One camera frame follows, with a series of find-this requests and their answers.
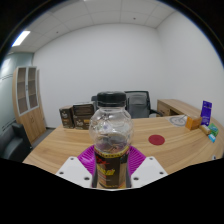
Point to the green box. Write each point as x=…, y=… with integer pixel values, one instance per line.
x=214, y=130

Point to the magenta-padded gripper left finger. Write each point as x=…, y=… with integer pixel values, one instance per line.
x=75, y=170

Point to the flat round red coaster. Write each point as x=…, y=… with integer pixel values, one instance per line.
x=156, y=140

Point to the purple standing card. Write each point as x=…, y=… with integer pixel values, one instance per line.
x=206, y=113

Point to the grey mesh office chair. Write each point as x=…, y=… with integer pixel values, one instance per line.
x=138, y=105

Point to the wooden side desk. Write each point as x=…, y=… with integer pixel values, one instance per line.
x=176, y=106

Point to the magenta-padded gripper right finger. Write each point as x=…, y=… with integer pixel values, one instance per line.
x=148, y=170

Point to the wooden shelf cabinet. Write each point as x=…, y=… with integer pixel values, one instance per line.
x=31, y=123

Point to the small tan box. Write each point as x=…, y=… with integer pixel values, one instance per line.
x=204, y=129

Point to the clear drink bottle black cap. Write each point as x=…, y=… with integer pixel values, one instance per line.
x=111, y=133

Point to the small blue box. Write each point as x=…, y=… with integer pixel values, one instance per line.
x=212, y=138

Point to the brown cardboard box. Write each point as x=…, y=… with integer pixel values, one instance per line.
x=81, y=122

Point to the black sofa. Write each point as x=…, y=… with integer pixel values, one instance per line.
x=13, y=143

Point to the dark brown carton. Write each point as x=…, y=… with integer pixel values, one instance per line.
x=66, y=117

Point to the orange box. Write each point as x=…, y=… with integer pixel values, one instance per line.
x=193, y=123

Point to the ceiling light panel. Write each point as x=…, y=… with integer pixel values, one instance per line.
x=20, y=38

